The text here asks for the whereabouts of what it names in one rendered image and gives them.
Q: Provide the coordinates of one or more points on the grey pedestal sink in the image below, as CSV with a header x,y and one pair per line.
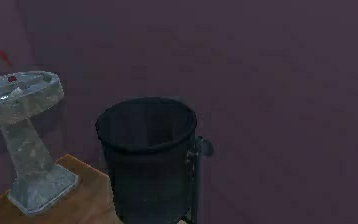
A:
x,y
30,153

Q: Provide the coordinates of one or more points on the black waste bin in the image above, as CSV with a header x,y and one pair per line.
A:
x,y
147,166

